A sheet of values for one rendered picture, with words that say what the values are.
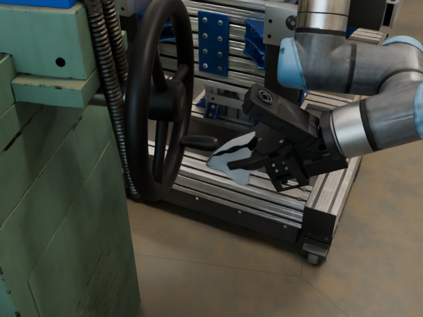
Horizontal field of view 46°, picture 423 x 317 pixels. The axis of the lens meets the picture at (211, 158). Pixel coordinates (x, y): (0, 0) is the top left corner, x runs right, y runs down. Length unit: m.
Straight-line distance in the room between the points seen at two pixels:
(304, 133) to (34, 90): 0.36
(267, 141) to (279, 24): 0.47
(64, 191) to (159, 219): 0.85
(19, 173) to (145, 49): 0.26
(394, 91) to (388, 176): 1.26
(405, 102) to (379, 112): 0.03
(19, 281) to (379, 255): 1.15
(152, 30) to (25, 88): 0.18
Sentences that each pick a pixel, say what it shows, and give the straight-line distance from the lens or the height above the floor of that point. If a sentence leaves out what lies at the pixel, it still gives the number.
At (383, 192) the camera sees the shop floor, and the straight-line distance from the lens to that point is 1.87.
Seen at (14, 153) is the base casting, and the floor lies 0.78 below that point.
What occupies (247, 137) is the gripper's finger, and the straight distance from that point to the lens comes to 0.78.
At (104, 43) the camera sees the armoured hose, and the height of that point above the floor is 0.91.
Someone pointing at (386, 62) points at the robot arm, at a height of 0.85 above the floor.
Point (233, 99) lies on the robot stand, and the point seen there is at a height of 0.36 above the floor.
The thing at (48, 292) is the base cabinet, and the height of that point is 0.52.
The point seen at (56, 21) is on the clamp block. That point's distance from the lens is 0.64.
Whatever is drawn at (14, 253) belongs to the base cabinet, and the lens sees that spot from 0.75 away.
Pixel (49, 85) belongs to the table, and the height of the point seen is 0.87.
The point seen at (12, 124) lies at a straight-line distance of 0.70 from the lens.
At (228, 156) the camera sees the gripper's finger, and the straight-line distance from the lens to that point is 0.76.
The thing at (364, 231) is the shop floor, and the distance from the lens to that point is 1.71.
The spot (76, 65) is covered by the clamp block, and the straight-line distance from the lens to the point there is 0.65.
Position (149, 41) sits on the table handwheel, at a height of 0.93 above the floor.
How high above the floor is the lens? 1.18
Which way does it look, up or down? 38 degrees down
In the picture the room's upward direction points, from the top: straight up
